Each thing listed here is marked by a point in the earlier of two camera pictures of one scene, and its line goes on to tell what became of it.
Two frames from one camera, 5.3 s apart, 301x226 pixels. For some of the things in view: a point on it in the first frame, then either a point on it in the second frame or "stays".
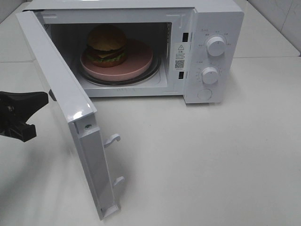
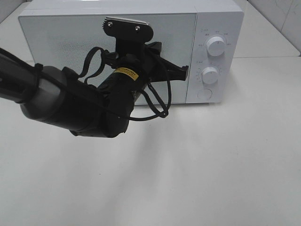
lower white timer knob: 210,75 stays
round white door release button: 205,94 stays
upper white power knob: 216,46 stays
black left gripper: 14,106 -> 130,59
